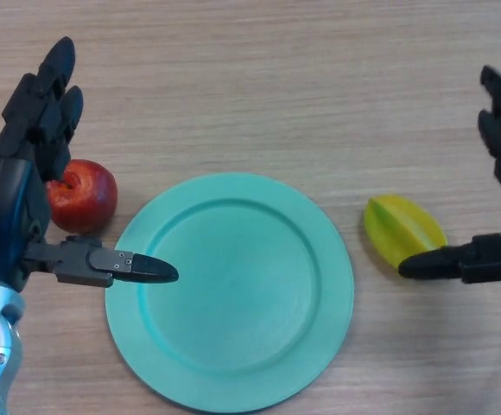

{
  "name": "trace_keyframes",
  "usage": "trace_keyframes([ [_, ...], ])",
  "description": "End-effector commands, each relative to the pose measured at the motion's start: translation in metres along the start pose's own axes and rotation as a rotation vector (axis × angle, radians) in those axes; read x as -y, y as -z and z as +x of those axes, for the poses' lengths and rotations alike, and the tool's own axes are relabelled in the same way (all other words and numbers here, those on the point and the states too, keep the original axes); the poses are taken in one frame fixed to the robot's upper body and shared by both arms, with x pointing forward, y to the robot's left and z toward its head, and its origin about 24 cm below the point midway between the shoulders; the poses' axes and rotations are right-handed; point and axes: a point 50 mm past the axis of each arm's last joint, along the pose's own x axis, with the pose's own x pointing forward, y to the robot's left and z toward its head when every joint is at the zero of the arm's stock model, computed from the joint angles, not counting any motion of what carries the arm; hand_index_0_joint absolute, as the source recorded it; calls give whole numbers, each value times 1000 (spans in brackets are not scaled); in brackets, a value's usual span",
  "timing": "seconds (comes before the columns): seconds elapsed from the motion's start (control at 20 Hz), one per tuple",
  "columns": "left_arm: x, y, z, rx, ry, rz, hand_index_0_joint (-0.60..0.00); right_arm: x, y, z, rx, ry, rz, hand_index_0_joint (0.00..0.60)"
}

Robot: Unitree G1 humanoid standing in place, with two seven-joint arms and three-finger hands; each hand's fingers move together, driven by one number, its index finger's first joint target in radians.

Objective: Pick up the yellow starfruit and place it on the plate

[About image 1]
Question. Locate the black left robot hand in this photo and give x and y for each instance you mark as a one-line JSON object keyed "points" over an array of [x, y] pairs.
{"points": [[2, 199]]}

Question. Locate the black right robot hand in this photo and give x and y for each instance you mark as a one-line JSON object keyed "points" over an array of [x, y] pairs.
{"points": [[488, 259]]}

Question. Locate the yellow starfruit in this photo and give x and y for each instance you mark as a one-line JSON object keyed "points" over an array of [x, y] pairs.
{"points": [[395, 225]]}

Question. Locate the green round plate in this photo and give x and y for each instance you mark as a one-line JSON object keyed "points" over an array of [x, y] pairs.
{"points": [[233, 294]]}

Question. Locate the red apple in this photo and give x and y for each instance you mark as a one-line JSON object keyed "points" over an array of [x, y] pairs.
{"points": [[88, 196]]}

